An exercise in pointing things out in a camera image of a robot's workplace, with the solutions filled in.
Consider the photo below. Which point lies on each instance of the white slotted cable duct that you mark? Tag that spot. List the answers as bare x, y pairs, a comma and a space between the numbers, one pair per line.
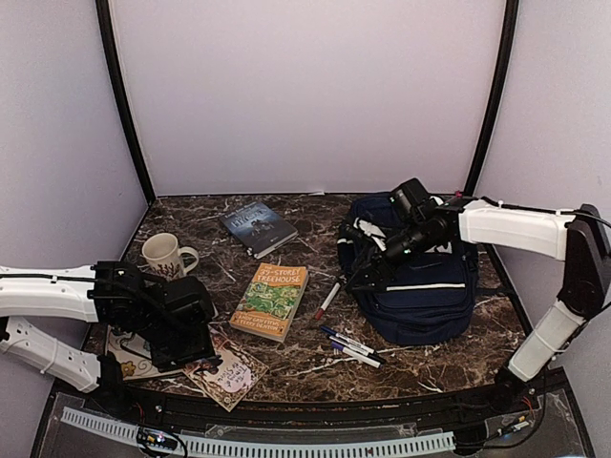
252, 442

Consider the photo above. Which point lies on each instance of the black capped white marker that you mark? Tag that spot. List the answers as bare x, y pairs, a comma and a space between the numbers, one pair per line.
356, 355

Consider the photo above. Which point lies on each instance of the navy blue backpack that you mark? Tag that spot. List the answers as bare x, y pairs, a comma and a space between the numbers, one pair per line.
429, 300

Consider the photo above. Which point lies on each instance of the red capped white marker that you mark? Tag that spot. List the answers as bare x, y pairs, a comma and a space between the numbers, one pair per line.
328, 300

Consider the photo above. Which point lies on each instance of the blue capped white marker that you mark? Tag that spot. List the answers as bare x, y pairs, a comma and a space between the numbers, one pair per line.
338, 335

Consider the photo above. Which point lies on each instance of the dark blue hardcover book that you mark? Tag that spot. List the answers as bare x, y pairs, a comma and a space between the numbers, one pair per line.
258, 228

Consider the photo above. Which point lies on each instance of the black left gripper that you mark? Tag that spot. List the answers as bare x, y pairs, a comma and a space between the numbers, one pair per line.
200, 347

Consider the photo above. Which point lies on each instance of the orange treehouse paperback book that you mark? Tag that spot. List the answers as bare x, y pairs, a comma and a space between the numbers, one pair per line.
270, 301

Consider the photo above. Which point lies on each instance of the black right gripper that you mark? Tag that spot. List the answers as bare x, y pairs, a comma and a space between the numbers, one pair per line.
376, 259

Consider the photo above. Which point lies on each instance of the pink floral paperback book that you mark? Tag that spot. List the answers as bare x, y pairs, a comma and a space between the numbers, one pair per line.
231, 377

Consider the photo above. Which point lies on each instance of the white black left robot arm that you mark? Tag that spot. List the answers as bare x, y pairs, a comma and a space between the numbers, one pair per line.
171, 316

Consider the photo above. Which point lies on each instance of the cream floral mug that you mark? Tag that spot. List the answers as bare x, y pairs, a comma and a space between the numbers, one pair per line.
167, 258

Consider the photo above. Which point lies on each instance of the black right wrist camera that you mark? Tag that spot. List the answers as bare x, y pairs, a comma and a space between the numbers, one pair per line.
410, 195

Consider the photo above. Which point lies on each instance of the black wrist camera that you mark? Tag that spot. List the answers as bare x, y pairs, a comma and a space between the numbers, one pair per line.
410, 195
188, 300

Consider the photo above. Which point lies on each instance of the purple capped white marker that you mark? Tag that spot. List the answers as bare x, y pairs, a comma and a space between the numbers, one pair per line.
357, 347

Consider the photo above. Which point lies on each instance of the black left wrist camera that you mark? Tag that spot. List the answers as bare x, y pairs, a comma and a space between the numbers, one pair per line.
188, 300

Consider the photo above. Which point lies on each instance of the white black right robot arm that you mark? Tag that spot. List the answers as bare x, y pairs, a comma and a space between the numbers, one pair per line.
575, 237

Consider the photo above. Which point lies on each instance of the black front rail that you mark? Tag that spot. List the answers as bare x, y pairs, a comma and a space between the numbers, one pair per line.
345, 394

